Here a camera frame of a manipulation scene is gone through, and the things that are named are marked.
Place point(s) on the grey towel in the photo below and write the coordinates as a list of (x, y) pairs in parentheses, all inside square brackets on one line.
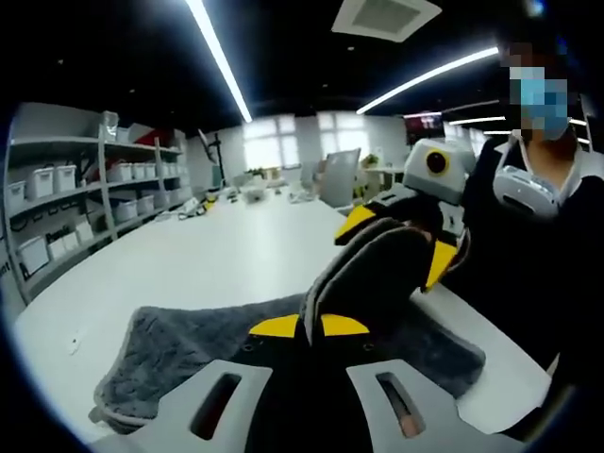
[(189, 340)]

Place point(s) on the small green plant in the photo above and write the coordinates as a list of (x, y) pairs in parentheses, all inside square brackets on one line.
[(373, 160)]

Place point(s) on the person's dark-clothed body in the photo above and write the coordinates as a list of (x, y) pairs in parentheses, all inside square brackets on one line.
[(509, 283)]

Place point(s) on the bright window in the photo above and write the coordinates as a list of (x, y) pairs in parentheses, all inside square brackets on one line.
[(342, 134), (271, 141)]

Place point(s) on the white chest-worn device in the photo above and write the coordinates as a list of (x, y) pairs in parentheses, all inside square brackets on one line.
[(519, 189)]

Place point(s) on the white bowl-shaped object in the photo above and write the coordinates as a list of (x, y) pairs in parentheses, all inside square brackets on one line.
[(256, 196)]

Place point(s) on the black monitor stand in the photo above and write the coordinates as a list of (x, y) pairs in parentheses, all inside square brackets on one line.
[(217, 156)]

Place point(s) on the ceiling air vent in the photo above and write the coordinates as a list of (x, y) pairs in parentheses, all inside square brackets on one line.
[(387, 16)]

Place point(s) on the long ceiling light strip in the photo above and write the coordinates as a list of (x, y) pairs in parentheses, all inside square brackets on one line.
[(217, 52)]

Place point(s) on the grey metal shelving rack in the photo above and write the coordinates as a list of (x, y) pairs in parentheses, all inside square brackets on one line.
[(106, 189)]

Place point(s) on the group of white storage boxes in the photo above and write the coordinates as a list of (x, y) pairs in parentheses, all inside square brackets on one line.
[(42, 181)]

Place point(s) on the wall screen red picture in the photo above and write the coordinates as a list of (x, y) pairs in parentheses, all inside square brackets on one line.
[(424, 123)]

